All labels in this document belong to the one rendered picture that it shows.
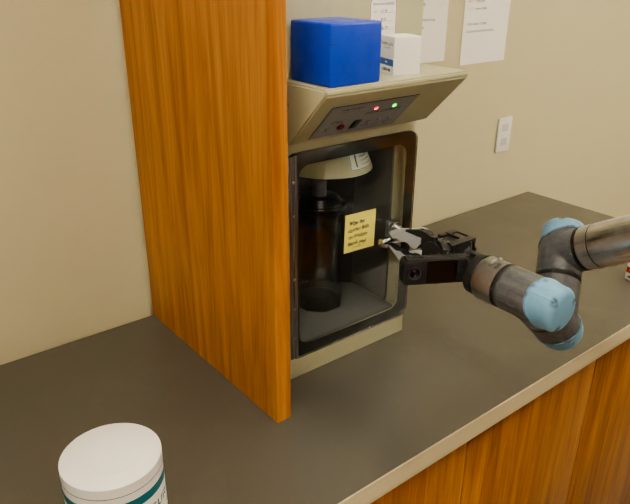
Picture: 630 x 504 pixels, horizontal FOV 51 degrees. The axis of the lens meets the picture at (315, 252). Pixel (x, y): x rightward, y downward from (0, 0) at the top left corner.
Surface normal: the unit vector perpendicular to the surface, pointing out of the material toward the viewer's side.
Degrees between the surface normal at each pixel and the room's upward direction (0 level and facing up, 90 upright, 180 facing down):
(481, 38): 90
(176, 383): 0
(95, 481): 0
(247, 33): 90
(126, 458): 0
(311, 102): 90
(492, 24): 90
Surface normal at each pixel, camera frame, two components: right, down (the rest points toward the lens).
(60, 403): 0.00, -0.91
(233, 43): -0.78, 0.25
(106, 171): 0.62, 0.32
